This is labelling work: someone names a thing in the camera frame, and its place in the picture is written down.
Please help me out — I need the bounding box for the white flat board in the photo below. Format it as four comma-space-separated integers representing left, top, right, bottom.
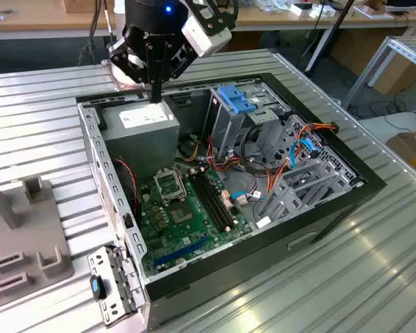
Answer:
359, 111, 416, 148

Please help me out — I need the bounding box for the wooden desk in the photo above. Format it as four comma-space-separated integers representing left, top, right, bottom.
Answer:
0, 0, 118, 41
228, 0, 416, 35

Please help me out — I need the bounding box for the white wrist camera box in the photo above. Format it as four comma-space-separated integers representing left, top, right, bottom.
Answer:
181, 13, 233, 59

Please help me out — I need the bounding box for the metal socket cover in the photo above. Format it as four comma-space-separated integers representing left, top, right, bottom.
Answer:
154, 169, 188, 205

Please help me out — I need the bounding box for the square brown chipset chip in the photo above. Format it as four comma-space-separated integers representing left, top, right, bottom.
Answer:
169, 204, 196, 225

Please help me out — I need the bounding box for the CPU socket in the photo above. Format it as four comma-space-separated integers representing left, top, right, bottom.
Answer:
153, 168, 189, 206

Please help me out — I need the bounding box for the grey optical drive cage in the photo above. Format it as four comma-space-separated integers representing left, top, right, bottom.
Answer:
205, 83, 293, 161

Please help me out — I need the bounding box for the black latch with blue tab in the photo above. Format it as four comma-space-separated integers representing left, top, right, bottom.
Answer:
89, 275, 107, 301

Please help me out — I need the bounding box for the red black fan wire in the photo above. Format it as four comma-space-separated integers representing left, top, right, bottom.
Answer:
112, 157, 141, 223

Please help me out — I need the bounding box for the metal locking lever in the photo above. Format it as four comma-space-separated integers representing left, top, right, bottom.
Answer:
173, 166, 190, 199

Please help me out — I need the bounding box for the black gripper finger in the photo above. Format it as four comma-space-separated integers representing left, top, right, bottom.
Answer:
107, 36, 157, 104
155, 42, 200, 104

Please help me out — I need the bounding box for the grey metal disk bay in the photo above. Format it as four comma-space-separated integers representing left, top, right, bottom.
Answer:
252, 160, 355, 230

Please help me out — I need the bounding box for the black monitor base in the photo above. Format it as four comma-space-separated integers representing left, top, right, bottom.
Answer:
384, 0, 416, 15

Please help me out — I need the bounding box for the small white carton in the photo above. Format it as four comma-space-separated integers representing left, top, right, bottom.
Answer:
310, 5, 337, 19

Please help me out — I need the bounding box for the brown cardboard box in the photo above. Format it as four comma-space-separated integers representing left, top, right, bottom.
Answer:
373, 51, 416, 97
385, 130, 416, 178
329, 27, 412, 79

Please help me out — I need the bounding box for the blue expansion slot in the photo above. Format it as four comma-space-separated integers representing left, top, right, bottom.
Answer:
154, 235, 211, 268

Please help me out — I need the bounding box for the brown square base plate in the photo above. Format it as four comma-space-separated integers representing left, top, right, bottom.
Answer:
102, 59, 152, 92

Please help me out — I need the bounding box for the yellow black wire bundle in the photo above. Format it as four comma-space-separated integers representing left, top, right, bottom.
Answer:
178, 133, 201, 164

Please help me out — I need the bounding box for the silver metal shelf frame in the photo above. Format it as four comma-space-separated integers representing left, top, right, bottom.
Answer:
341, 35, 416, 122

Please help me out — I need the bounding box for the grey card retainer bracket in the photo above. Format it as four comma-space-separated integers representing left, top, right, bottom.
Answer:
86, 244, 148, 329

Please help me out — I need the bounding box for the blue data wire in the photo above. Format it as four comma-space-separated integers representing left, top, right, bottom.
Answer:
230, 136, 322, 206

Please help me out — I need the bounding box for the grey power supply unit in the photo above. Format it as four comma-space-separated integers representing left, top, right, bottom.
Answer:
98, 100, 181, 187

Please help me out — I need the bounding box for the black RAM slot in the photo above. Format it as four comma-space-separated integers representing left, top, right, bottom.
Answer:
193, 171, 232, 230
203, 169, 239, 223
199, 170, 235, 226
189, 172, 229, 232

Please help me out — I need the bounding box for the grey parts rack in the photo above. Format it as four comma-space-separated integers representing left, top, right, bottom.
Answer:
0, 163, 74, 306

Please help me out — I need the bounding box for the blue plastic drive latch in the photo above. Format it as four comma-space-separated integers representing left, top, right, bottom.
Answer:
217, 84, 258, 115

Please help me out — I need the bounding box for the orange yellow power wire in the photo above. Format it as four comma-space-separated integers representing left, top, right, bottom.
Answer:
263, 119, 340, 195

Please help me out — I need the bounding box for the green motherboard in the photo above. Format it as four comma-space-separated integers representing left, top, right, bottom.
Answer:
137, 162, 254, 278

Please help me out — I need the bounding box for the orange red wire bundle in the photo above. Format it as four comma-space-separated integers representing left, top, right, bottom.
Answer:
206, 134, 254, 174

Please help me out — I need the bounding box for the black open PC case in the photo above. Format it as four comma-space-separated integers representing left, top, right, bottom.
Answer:
75, 71, 388, 330

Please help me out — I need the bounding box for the black stand pole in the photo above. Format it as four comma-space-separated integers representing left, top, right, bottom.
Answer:
304, 0, 355, 73

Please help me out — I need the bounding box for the white box black lid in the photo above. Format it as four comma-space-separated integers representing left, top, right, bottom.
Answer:
290, 2, 315, 17

